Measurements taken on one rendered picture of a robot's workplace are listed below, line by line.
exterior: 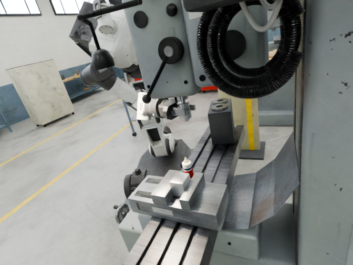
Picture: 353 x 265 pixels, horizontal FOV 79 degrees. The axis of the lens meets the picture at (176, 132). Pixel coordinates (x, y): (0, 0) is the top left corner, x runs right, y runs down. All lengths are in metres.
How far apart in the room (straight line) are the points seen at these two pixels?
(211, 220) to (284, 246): 0.35
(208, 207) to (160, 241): 0.19
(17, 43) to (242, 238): 9.05
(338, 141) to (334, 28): 0.21
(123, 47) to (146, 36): 0.47
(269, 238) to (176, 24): 0.84
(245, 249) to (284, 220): 0.26
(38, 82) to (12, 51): 2.58
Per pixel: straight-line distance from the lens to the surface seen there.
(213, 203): 0.75
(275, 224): 1.06
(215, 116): 1.14
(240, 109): 2.61
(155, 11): 0.67
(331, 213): 0.65
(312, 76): 0.49
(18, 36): 9.44
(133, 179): 1.67
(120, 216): 1.40
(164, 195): 0.76
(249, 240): 0.86
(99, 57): 0.79
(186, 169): 0.94
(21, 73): 6.68
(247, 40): 0.58
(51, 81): 6.93
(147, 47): 0.69
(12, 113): 8.79
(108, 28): 1.08
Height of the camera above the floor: 1.49
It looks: 24 degrees down
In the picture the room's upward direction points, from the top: 13 degrees counter-clockwise
